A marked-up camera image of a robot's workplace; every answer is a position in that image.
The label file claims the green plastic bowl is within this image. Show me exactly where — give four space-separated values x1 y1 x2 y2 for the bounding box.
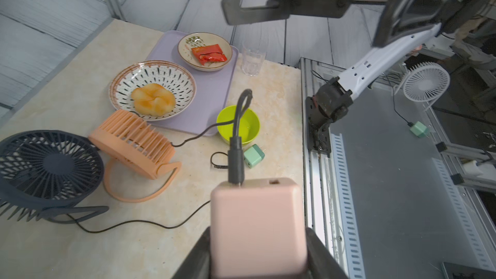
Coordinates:
216 105 261 146

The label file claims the dark blue desk fan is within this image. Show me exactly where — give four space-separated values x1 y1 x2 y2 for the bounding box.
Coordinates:
1 130 109 224

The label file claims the pink usb power adapter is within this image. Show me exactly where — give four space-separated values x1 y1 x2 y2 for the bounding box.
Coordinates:
210 178 307 278

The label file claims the orange desk fan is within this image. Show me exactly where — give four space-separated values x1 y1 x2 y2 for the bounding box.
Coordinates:
89 109 182 203

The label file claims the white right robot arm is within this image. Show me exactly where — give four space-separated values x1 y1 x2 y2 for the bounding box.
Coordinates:
221 0 489 133

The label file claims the clear drinking glass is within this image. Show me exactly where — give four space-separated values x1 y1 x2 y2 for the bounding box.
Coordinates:
241 35 268 76

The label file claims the white desk fan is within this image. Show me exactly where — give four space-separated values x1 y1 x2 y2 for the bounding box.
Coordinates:
394 62 451 111

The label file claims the red snack packet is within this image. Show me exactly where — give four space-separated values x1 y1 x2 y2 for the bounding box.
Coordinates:
191 44 227 65

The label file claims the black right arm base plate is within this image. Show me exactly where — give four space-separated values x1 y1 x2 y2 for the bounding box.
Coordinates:
305 97 332 156

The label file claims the yellow bread bun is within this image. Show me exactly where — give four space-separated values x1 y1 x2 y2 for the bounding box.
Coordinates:
130 83 176 117

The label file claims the beige small plate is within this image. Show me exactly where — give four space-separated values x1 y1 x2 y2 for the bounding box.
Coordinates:
178 32 234 72

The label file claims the black orange fan cable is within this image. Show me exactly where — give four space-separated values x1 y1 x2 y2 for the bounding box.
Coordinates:
66 88 254 235

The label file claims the patterned ceramic plate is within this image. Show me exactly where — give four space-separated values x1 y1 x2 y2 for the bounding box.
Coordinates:
108 60 197 121

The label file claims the purple tray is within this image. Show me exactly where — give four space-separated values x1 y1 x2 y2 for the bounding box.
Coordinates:
147 30 239 135

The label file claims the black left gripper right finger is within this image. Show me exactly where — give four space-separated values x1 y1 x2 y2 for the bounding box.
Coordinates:
305 227 348 279

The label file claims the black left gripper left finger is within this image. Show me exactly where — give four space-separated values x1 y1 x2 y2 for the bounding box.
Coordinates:
172 227 211 279

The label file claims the green usb power adapter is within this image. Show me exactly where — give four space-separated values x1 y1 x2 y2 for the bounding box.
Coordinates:
244 144 266 169

